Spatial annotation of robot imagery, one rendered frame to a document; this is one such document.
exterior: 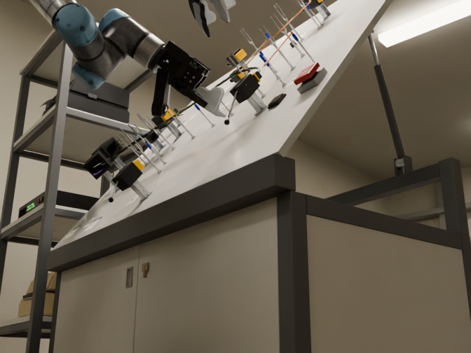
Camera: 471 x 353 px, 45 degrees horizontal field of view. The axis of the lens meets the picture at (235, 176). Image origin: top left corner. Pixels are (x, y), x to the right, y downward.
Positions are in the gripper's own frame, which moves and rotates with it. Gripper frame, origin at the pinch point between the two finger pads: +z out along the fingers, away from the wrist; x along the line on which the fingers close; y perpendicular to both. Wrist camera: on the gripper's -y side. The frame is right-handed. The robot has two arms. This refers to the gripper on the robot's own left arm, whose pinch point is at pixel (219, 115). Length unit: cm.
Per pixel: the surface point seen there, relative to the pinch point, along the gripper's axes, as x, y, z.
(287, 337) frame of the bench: -39, -19, 37
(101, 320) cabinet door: 13, -68, 6
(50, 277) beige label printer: 55, -91, -21
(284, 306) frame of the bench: -37, -16, 33
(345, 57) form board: -1.4, 28.1, 15.3
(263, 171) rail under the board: -27.8, -0.1, 16.0
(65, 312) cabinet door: 32, -84, -6
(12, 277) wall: 176, -174, -62
